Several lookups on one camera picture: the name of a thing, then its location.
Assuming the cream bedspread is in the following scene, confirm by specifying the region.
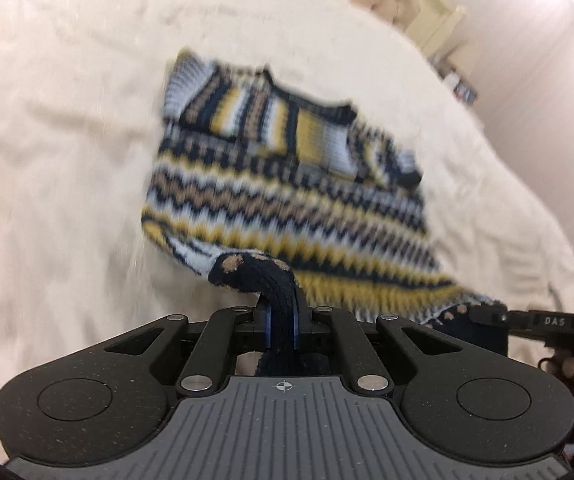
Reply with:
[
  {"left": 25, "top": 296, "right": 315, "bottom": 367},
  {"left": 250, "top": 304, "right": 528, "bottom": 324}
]
[{"left": 0, "top": 0, "right": 574, "bottom": 467}]

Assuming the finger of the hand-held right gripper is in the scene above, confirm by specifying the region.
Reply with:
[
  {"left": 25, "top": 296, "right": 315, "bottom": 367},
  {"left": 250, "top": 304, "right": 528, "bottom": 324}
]
[{"left": 468, "top": 305, "right": 574, "bottom": 352}]

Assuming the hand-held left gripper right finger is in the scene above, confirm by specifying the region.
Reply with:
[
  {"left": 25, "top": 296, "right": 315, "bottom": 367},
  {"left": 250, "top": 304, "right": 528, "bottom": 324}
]
[{"left": 292, "top": 305, "right": 469, "bottom": 393}]

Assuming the navy yellow patterned knit sweater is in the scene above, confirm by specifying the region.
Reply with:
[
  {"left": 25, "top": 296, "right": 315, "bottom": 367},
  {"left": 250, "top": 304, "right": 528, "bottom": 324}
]
[{"left": 139, "top": 47, "right": 510, "bottom": 377}]

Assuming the cream nightstand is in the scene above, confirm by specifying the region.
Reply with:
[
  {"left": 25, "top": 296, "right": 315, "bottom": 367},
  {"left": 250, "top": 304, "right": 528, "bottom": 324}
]
[{"left": 427, "top": 42, "right": 481, "bottom": 108}]

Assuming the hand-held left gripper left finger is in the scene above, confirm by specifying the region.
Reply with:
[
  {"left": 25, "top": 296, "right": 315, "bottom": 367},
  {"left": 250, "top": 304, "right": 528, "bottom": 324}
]
[{"left": 103, "top": 305, "right": 273, "bottom": 393}]

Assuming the wooden photo frame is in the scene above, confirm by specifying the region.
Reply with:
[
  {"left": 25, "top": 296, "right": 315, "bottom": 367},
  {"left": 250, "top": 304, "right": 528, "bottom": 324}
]
[{"left": 453, "top": 81, "right": 478, "bottom": 104}]

